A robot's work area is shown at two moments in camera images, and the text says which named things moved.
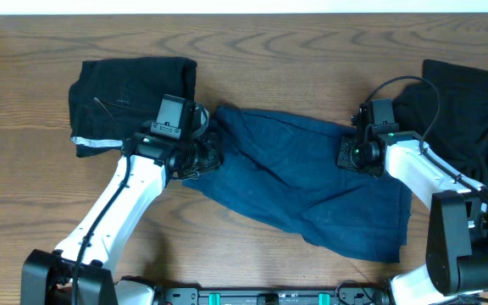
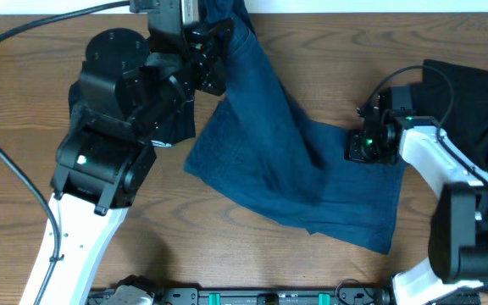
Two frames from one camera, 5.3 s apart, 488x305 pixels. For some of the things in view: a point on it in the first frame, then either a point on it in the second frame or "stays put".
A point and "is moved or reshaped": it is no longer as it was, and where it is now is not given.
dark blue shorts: [286, 166] is moved or reshaped
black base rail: [227, 296] stays put
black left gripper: [214, 158] to [193, 47]
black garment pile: [466, 116] stays put
